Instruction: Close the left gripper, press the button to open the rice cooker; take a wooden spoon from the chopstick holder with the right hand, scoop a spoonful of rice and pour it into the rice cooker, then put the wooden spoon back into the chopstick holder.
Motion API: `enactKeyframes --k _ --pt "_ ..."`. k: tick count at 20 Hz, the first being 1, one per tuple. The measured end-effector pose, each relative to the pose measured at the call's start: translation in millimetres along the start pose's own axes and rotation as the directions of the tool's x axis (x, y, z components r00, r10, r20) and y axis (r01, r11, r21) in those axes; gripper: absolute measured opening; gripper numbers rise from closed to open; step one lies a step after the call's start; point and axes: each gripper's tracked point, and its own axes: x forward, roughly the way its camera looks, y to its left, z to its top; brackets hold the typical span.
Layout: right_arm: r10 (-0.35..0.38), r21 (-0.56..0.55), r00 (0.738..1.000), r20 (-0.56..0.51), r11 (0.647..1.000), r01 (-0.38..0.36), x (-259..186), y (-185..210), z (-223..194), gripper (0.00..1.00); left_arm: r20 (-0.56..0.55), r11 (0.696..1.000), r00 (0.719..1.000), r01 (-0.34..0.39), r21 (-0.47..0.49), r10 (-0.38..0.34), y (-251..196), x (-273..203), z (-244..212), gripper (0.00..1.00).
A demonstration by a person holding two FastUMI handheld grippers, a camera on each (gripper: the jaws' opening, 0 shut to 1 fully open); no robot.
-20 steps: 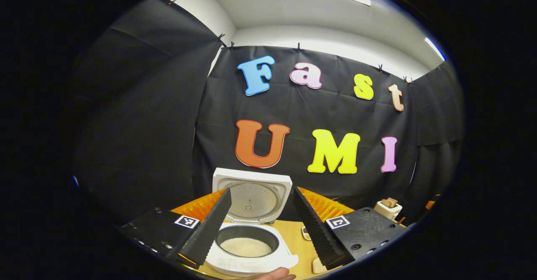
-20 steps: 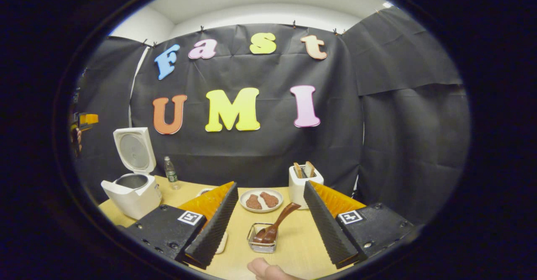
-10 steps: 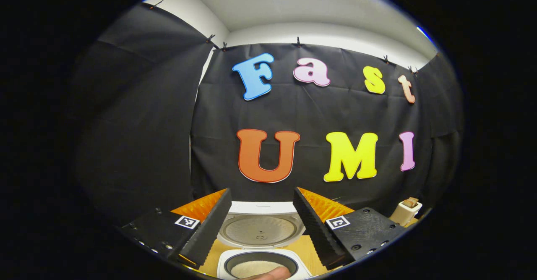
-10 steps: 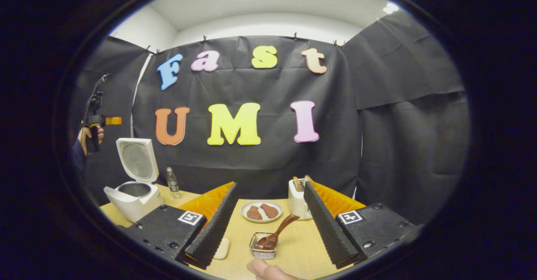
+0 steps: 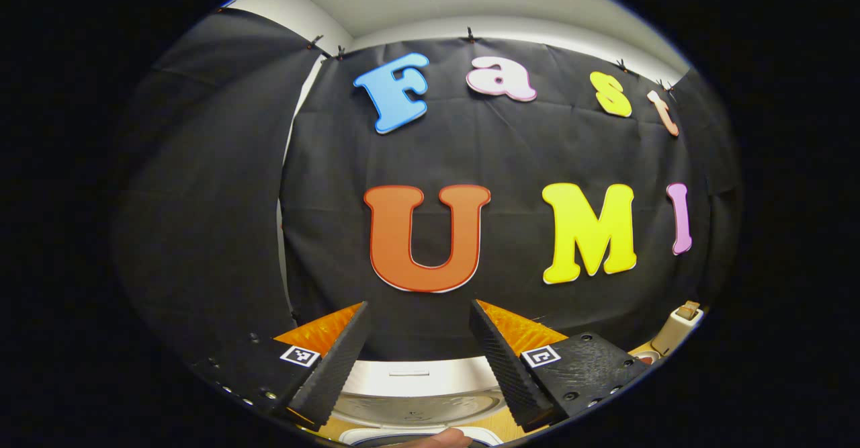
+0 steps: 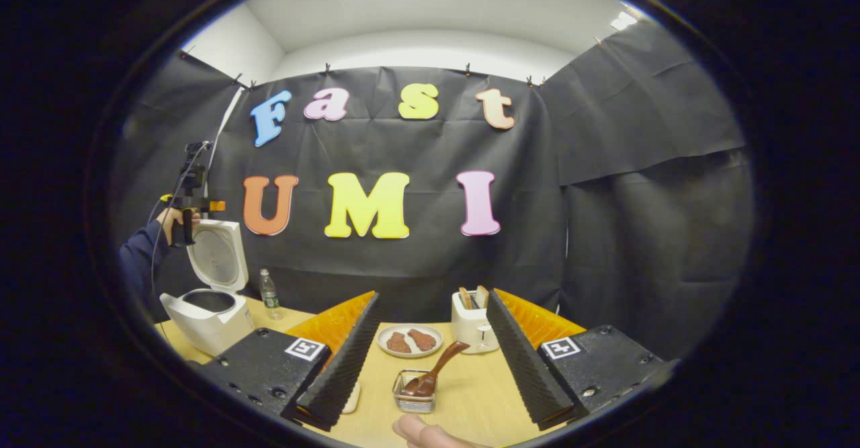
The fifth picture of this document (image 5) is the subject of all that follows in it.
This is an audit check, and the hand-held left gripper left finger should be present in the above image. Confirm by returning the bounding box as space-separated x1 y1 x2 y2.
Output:
191 300 370 431

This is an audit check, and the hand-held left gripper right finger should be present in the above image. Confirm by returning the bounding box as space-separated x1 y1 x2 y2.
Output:
468 298 651 433

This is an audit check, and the white toaster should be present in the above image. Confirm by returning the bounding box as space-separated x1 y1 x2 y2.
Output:
650 300 704 357

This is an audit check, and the white rice cooker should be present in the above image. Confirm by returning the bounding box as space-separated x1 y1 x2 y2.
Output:
321 357 513 448

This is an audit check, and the black backdrop cloth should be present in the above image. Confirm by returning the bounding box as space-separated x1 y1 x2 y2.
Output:
114 8 743 368

